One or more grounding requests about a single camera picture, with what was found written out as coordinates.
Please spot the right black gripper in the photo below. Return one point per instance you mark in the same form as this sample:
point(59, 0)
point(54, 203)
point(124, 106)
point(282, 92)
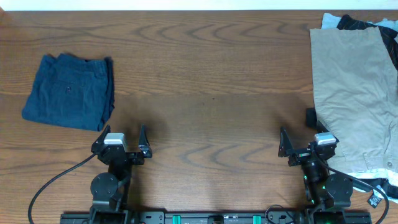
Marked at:
point(285, 149)

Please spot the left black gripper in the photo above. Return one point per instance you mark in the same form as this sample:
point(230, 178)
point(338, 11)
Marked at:
point(144, 149)

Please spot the khaki beige shorts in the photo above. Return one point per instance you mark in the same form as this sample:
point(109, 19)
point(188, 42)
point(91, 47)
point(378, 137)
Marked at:
point(355, 97)

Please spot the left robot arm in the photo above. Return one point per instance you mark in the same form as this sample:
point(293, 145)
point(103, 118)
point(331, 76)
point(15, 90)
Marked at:
point(110, 189)

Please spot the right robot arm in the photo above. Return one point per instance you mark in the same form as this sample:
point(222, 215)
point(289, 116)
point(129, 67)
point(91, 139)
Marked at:
point(329, 192)

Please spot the folded navy blue shorts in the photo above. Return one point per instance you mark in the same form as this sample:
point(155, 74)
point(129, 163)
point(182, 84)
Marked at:
point(72, 92)

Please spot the light blue garment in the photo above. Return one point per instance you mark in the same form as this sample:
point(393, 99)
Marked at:
point(330, 21)

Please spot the black patterned shorts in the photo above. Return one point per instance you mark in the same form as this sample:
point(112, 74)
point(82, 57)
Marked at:
point(388, 35)

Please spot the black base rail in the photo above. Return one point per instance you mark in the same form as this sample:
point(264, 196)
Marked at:
point(271, 216)

